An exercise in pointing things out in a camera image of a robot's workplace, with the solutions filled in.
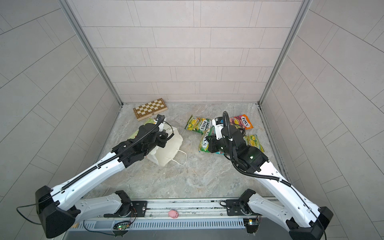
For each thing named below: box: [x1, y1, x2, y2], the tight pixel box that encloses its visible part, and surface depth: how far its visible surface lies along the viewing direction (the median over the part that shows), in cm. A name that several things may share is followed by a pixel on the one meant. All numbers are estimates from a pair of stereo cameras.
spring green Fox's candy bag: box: [184, 114, 212, 135], surface depth 102 cm
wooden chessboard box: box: [132, 97, 168, 122], surface depth 111 cm
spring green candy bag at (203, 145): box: [198, 127, 216, 153], surface depth 69 cm
